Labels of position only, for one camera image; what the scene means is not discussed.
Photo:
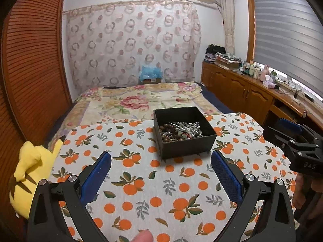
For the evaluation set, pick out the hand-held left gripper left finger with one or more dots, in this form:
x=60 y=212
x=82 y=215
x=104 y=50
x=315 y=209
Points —
x=97 y=174

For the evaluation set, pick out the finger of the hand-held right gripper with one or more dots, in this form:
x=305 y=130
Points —
x=276 y=138
x=290 y=127

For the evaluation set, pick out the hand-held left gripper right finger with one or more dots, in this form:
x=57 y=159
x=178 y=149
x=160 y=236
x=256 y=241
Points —
x=225 y=179

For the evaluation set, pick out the black square box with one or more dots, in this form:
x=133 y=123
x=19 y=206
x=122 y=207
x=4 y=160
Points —
x=186 y=148

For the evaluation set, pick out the silver beaded hair ornament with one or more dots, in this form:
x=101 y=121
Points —
x=186 y=126

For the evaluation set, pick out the person's right hand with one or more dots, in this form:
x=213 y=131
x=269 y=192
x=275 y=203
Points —
x=302 y=191

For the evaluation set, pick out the person's left hand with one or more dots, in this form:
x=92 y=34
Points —
x=142 y=237

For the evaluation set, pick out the pink tissue pack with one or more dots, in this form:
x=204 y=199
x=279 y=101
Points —
x=269 y=83

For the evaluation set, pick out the pink bottle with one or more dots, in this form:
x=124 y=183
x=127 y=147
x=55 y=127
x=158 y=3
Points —
x=264 y=73

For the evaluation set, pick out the wooden cabinet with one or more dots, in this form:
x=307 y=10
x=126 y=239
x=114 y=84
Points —
x=242 y=88

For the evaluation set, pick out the orange fruit print cloth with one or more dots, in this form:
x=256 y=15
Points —
x=161 y=181

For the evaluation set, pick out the group of bottles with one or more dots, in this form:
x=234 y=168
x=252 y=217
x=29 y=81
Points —
x=249 y=70

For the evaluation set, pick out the yellow plush toy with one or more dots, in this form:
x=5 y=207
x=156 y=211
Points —
x=27 y=161

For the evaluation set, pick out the floral blanket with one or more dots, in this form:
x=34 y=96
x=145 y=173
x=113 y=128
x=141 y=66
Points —
x=133 y=100

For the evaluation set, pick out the pile of folded cloths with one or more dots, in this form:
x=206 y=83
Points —
x=227 y=58

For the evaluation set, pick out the grey window blind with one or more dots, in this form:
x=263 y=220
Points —
x=285 y=30

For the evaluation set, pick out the cardboard box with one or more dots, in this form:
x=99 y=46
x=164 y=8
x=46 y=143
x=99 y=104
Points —
x=151 y=81

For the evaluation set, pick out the stack of dark clothes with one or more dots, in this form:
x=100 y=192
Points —
x=214 y=50

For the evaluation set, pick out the blue plastic bag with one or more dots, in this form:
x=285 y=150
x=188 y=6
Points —
x=150 y=71

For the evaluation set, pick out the cream lace curtain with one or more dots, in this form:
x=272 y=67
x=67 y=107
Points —
x=228 y=17

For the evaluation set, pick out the brown louvred wardrobe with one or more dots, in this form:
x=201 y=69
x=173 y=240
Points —
x=32 y=55

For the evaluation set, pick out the wooden window frame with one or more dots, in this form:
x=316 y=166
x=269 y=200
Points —
x=250 y=25

